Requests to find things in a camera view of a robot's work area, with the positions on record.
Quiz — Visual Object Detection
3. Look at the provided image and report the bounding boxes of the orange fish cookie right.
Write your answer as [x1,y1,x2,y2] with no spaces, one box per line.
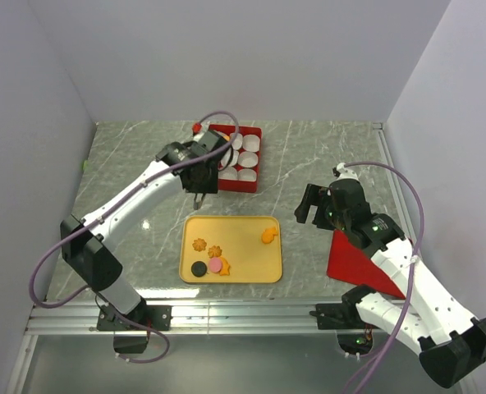
[261,227,278,245]

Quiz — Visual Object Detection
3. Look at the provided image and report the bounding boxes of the flower cookie left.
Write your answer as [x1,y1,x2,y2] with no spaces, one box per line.
[192,238,207,252]

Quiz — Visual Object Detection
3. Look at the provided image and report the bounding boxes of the black round cookie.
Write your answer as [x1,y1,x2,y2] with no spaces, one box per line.
[190,261,208,277]

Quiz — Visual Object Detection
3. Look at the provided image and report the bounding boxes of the orange fish cookie lower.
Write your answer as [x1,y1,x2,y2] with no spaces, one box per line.
[218,256,231,276]

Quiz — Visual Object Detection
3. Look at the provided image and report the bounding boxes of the white paper cup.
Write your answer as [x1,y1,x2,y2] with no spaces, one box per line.
[238,151,259,168]
[230,133,243,151]
[220,149,239,168]
[242,135,261,153]
[218,167,238,181]
[237,168,257,182]

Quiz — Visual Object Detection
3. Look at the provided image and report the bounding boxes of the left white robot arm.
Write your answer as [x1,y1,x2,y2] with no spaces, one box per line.
[61,131,232,330]

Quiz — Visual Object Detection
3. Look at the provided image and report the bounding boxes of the red cookie box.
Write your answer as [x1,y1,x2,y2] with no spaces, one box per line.
[218,126,263,193]

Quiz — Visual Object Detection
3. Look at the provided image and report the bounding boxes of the yellow tray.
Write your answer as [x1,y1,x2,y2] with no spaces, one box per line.
[179,216,282,284]

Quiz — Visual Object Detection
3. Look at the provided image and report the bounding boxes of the metal tongs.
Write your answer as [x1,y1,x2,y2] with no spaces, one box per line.
[193,194,206,210]

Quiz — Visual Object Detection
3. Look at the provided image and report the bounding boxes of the flower cookie right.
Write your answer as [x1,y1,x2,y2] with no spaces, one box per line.
[208,245,222,259]

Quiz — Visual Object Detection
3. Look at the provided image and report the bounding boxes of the red box lid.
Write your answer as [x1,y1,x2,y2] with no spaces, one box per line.
[326,231,404,300]

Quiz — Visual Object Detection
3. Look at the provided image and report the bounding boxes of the aluminium rail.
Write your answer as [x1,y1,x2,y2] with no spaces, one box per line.
[372,122,415,241]
[25,299,325,336]

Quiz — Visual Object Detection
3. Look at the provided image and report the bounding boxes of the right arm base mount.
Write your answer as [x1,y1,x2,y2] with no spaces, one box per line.
[309,303,380,360]

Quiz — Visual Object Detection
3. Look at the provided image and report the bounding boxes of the aluminium rail front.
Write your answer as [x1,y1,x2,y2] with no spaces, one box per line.
[25,299,325,336]

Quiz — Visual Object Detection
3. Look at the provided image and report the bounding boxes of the orange fish cookie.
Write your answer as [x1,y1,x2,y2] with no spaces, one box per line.
[218,256,231,276]
[261,227,278,245]

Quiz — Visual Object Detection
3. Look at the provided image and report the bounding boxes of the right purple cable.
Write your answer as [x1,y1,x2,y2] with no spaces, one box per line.
[341,162,425,394]

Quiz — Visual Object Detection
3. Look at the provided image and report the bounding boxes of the aluminium rail right side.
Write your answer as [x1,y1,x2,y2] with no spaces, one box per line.
[372,122,415,241]

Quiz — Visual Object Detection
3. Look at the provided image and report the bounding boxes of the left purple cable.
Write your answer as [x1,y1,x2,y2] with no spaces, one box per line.
[29,110,241,364]

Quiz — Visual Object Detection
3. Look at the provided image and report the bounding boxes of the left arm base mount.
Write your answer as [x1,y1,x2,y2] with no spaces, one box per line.
[96,305,172,360]

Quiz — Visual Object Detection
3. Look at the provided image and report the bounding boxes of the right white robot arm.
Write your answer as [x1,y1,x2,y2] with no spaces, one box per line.
[295,178,486,388]

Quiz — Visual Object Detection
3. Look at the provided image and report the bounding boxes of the pink round cookie lower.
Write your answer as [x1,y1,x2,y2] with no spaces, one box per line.
[208,257,223,273]

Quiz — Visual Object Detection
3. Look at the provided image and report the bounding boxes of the purple cable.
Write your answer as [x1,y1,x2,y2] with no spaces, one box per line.
[341,162,425,394]
[29,110,241,364]

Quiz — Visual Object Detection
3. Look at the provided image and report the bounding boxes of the flower cookie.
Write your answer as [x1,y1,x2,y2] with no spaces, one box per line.
[192,238,207,252]
[208,245,222,259]

